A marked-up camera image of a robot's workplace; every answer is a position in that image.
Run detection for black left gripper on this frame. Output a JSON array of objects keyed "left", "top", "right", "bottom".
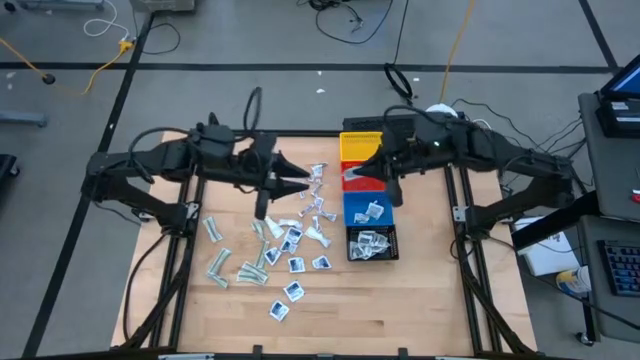
[{"left": 237, "top": 132, "right": 312, "bottom": 221}]

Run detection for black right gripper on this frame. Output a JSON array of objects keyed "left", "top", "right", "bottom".
[{"left": 343, "top": 131, "right": 425, "bottom": 209}]

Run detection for red plastic bin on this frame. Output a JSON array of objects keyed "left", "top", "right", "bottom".
[{"left": 340, "top": 160, "right": 390, "bottom": 193}]

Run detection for yellow plastic bin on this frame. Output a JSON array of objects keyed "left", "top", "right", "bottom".
[{"left": 339, "top": 131, "right": 385, "bottom": 163}]

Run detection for blue plastic bin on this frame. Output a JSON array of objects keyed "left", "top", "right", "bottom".
[{"left": 342, "top": 191, "right": 395, "bottom": 228}]

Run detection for black power strip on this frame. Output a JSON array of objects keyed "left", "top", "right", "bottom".
[{"left": 342, "top": 113, "right": 424, "bottom": 134}]

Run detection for black plastic bin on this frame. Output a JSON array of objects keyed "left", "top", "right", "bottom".
[{"left": 345, "top": 224, "right": 400, "bottom": 262}]

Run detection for black desk support bar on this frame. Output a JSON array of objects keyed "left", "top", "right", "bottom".
[{"left": 510, "top": 192, "right": 601, "bottom": 252}]

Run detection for grey box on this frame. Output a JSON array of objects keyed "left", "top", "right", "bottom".
[{"left": 129, "top": 0, "right": 196, "bottom": 13}]

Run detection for yellow blue labelled jar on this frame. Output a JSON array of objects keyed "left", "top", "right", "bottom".
[{"left": 555, "top": 265, "right": 593, "bottom": 295}]

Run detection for grey desk with laptop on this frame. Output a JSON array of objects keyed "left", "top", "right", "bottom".
[{"left": 577, "top": 92, "right": 640, "bottom": 222}]

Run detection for black box white labels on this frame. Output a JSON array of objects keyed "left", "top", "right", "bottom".
[{"left": 595, "top": 92, "right": 640, "bottom": 139}]

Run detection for black laptop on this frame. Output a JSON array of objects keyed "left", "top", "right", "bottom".
[{"left": 598, "top": 52, "right": 640, "bottom": 101}]

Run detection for black keyboard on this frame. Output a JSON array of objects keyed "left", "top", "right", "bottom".
[{"left": 597, "top": 239, "right": 640, "bottom": 297}]

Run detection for grey metal bar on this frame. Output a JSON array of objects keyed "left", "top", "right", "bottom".
[{"left": 0, "top": 110, "right": 49, "bottom": 128}]

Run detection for black wheeled base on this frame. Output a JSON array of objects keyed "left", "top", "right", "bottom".
[{"left": 0, "top": 153, "right": 21, "bottom": 187}]

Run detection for grey desk with keyboard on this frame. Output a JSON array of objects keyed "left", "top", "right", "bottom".
[{"left": 577, "top": 214, "right": 640, "bottom": 346}]

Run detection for grey metal base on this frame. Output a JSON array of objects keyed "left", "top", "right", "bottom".
[{"left": 17, "top": 0, "right": 107, "bottom": 12}]

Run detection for black coiled floor cable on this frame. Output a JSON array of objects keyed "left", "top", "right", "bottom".
[{"left": 382, "top": 0, "right": 416, "bottom": 110}]

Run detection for black cable bundle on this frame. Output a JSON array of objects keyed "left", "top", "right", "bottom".
[{"left": 449, "top": 97, "right": 601, "bottom": 196}]

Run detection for long yellow floor cable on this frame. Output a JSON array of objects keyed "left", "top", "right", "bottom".
[{"left": 438, "top": 0, "right": 477, "bottom": 104}]

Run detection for black tangled floor cable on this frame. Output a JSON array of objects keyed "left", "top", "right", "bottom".
[{"left": 297, "top": 0, "right": 392, "bottom": 49}]

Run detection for black looped floor cable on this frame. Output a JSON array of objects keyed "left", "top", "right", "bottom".
[{"left": 132, "top": 0, "right": 182, "bottom": 56}]

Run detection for yellow cable with plug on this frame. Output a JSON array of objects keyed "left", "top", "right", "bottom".
[{"left": 0, "top": 37, "right": 136, "bottom": 97}]

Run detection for white floor cable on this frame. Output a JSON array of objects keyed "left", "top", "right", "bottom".
[{"left": 82, "top": 0, "right": 131, "bottom": 41}]

